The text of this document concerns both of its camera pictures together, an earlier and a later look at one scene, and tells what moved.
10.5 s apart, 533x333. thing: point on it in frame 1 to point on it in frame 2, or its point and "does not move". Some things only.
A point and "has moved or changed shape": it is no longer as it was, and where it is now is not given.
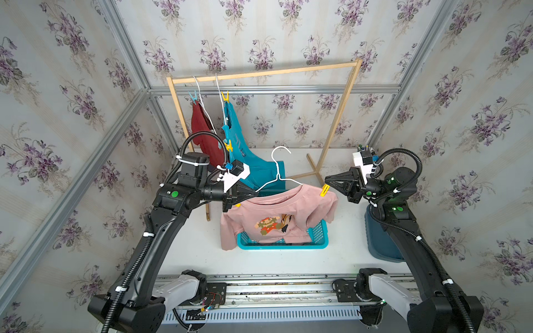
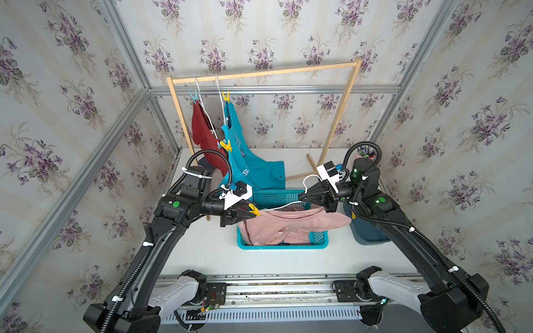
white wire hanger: [277, 176] to [296, 202]
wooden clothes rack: [356, 62] does not move
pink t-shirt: [286, 216] has moved or changed shape
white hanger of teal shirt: [226, 118] does not move
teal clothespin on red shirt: [194, 99] does not move
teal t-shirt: [264, 175] does not move
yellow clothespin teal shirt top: [224, 96] does not move
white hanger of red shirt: [200, 102] does not move
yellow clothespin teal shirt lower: [228, 146] does not move
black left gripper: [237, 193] to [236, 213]
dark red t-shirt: [202, 122] does not move
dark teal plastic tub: [381, 245] to [365, 232]
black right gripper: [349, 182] to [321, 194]
